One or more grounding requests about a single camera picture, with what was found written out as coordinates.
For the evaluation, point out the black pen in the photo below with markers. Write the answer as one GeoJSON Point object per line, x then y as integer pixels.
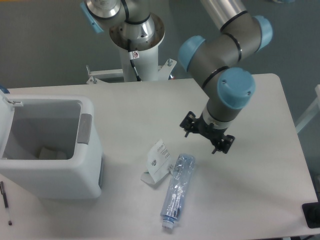
{"type": "Point", "coordinates": [6, 203]}

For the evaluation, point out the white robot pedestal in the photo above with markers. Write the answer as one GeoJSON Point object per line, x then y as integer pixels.
{"type": "Point", "coordinates": [138, 46]}

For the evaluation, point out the white open trash can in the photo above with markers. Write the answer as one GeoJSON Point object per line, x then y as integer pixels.
{"type": "Point", "coordinates": [49, 145]}

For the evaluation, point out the crushed clear plastic bottle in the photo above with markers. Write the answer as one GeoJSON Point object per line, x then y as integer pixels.
{"type": "Point", "coordinates": [177, 190]}

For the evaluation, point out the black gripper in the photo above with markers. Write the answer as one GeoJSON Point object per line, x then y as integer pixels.
{"type": "Point", "coordinates": [191, 124]}

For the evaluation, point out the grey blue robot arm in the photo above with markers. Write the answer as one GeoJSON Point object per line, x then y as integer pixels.
{"type": "Point", "coordinates": [211, 64]}

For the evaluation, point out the black device at table edge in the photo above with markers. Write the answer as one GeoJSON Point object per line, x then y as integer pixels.
{"type": "Point", "coordinates": [311, 213]}

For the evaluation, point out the white metal frame right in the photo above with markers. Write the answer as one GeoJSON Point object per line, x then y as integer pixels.
{"type": "Point", "coordinates": [312, 110]}

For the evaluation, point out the white paper wrapper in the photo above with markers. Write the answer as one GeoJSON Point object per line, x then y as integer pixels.
{"type": "Point", "coordinates": [159, 164]}

